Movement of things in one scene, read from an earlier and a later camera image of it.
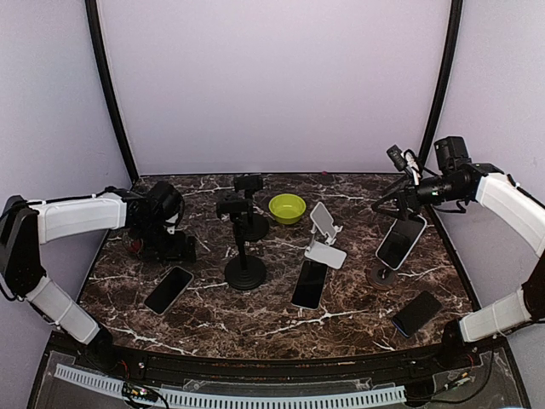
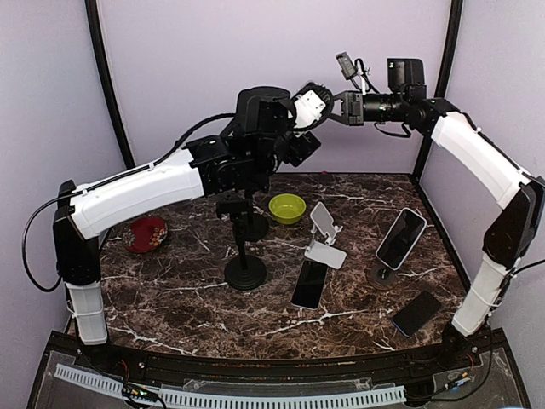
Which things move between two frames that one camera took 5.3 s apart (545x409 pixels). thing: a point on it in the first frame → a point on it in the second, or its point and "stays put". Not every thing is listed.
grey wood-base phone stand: (381, 277) stays put
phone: (400, 241) stays put
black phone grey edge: (310, 284) stays put
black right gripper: (405, 194) → (348, 117)
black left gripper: (176, 254) → (311, 145)
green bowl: (287, 208) stays put
